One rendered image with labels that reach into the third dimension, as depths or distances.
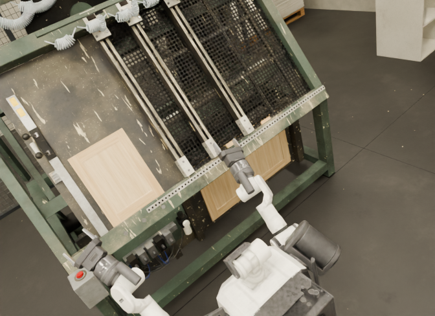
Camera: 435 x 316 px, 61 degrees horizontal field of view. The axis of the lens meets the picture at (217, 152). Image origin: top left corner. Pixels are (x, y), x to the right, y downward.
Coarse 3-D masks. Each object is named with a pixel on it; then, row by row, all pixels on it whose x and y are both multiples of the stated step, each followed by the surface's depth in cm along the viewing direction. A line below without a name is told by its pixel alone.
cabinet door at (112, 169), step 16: (96, 144) 222; (112, 144) 226; (128, 144) 229; (80, 160) 218; (96, 160) 222; (112, 160) 225; (128, 160) 228; (80, 176) 217; (96, 176) 220; (112, 176) 224; (128, 176) 227; (144, 176) 230; (96, 192) 219; (112, 192) 222; (128, 192) 226; (144, 192) 229; (160, 192) 232; (112, 208) 221; (128, 208) 224; (112, 224) 220
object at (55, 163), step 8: (16, 112) 207; (24, 120) 208; (32, 128) 209; (56, 160) 211; (56, 168) 211; (64, 168) 212; (64, 176) 212; (72, 184) 213; (72, 192) 212; (80, 192) 214; (80, 200) 213; (88, 208) 214; (88, 216) 213; (96, 216) 215; (96, 224) 215; (104, 232) 215
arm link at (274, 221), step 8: (272, 208) 151; (264, 216) 151; (272, 216) 150; (280, 216) 151; (272, 224) 149; (280, 224) 149; (272, 232) 150; (280, 232) 148; (288, 232) 145; (280, 240) 144
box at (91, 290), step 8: (88, 272) 191; (72, 280) 189; (88, 280) 187; (96, 280) 190; (72, 288) 186; (80, 288) 186; (88, 288) 189; (96, 288) 192; (104, 288) 195; (80, 296) 188; (88, 296) 191; (96, 296) 194; (104, 296) 197; (88, 304) 192
